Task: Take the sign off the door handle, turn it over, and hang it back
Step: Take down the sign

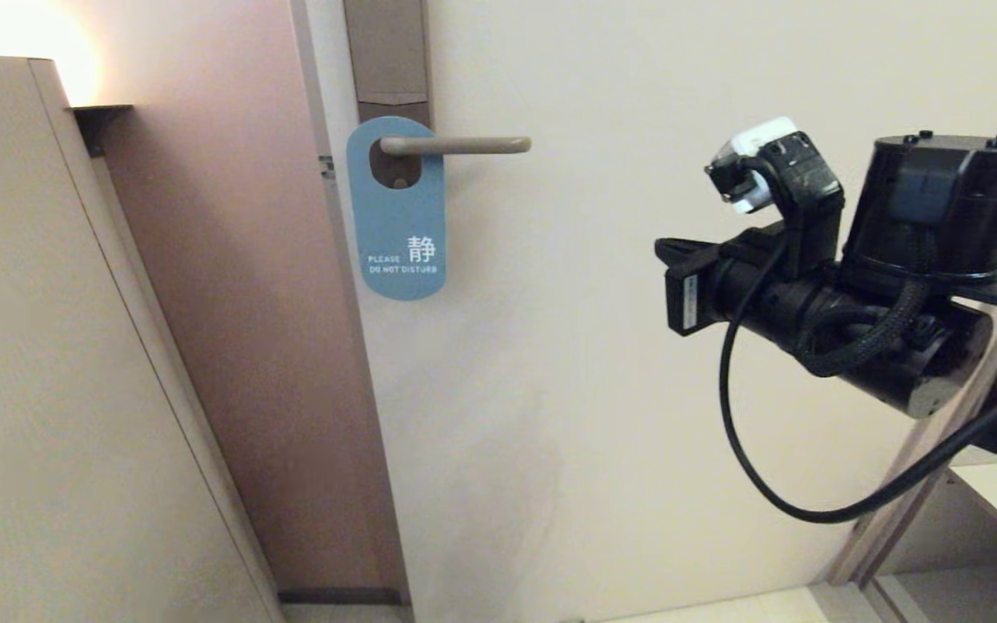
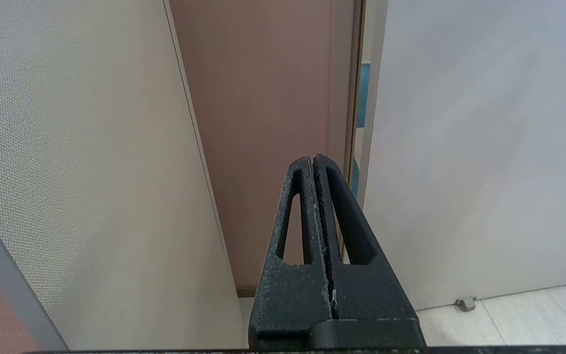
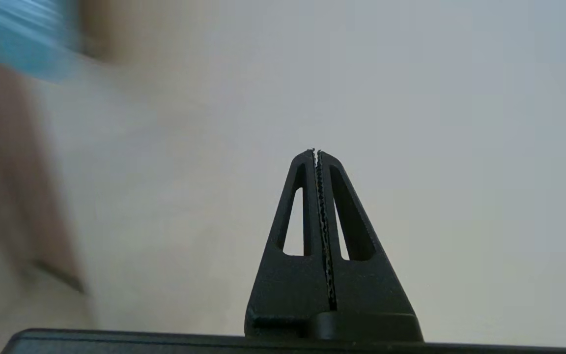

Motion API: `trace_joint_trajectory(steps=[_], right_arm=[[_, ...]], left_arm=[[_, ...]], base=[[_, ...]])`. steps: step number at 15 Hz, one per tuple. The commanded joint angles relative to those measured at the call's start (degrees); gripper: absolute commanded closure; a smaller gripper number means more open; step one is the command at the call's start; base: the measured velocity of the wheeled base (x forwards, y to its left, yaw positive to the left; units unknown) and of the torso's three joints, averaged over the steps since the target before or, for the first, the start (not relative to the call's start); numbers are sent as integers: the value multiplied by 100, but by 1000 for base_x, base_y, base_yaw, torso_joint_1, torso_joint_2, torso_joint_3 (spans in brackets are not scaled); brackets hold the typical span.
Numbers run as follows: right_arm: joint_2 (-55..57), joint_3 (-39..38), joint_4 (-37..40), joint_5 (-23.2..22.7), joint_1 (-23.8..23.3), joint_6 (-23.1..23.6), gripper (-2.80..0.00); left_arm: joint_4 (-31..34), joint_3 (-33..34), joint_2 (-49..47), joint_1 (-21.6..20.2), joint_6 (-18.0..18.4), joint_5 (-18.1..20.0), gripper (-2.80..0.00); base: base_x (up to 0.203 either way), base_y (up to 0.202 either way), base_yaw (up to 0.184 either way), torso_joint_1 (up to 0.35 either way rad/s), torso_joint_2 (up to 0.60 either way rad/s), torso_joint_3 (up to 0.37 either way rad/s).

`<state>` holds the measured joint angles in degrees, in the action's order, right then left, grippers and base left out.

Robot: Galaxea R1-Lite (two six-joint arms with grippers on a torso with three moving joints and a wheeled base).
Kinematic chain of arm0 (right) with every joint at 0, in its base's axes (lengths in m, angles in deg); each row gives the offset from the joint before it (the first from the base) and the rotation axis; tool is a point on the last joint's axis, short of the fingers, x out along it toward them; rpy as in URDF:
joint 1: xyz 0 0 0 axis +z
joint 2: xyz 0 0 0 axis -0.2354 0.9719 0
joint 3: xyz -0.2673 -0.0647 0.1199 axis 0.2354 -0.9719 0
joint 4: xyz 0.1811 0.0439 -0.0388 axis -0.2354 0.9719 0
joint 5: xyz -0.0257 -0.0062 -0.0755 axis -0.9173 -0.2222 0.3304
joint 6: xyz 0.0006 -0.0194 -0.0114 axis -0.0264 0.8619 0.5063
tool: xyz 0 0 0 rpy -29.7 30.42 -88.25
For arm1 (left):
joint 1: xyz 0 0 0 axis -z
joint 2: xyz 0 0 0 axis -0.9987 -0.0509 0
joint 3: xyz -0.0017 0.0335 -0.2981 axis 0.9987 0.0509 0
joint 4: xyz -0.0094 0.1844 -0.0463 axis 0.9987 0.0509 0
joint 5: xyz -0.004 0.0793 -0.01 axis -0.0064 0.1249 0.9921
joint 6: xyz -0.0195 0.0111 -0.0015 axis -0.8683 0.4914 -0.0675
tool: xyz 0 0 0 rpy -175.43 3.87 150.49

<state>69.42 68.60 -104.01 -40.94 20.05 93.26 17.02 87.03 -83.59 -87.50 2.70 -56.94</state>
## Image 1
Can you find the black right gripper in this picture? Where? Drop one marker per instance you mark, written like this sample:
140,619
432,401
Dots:
777,308

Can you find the white room door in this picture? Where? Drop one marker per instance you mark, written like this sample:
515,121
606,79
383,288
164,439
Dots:
594,433

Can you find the brown door lock plate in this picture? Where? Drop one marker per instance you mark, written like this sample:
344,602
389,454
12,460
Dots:
386,52

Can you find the white and blue door hanger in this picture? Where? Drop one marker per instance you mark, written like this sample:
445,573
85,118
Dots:
399,216

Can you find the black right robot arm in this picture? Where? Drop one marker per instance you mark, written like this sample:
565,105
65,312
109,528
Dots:
940,208

